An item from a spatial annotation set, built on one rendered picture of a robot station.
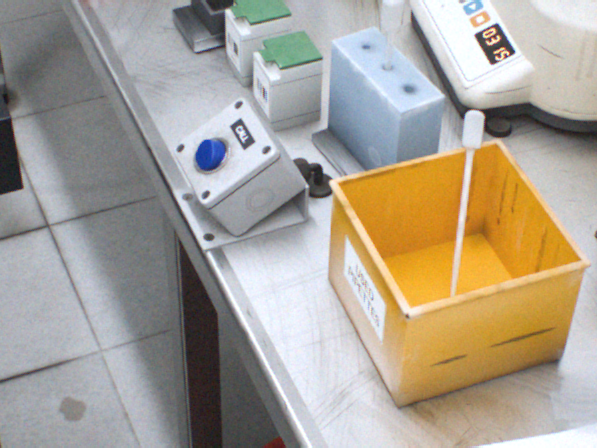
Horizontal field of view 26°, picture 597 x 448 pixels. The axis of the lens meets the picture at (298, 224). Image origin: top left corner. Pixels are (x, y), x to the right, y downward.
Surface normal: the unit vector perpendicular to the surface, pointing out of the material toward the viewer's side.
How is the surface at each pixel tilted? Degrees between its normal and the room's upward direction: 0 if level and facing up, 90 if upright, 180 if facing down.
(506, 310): 90
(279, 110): 90
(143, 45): 0
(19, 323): 0
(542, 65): 90
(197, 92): 0
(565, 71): 90
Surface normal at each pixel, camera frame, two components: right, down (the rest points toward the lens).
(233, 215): 0.40, 0.65
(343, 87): -0.87, 0.34
